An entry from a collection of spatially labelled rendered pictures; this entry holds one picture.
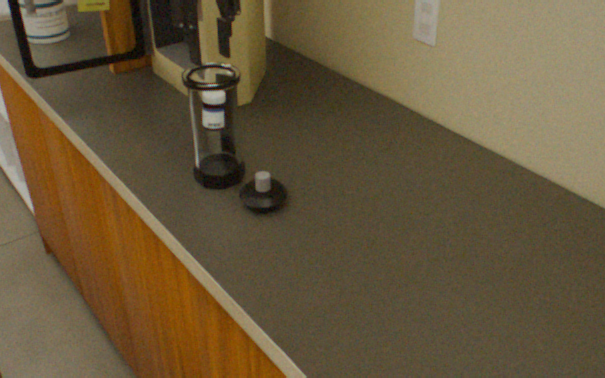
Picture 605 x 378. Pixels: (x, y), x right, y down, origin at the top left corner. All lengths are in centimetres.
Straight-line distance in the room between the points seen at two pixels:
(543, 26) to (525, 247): 44
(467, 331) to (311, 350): 24
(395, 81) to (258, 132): 40
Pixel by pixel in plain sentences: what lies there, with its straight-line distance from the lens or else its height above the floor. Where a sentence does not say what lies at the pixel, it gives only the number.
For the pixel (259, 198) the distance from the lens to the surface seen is 121.
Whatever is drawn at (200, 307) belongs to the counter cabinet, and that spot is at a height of 77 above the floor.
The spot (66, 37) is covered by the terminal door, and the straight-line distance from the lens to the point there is 176.
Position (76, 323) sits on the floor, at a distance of 248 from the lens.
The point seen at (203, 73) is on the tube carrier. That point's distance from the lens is 129.
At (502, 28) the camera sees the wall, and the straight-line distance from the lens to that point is 143.
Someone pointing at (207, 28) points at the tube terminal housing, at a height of 115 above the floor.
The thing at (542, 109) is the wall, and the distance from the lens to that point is 142.
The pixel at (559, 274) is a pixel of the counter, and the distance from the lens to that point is 117.
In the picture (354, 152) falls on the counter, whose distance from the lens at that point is 143.
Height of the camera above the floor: 165
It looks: 33 degrees down
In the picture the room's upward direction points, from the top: straight up
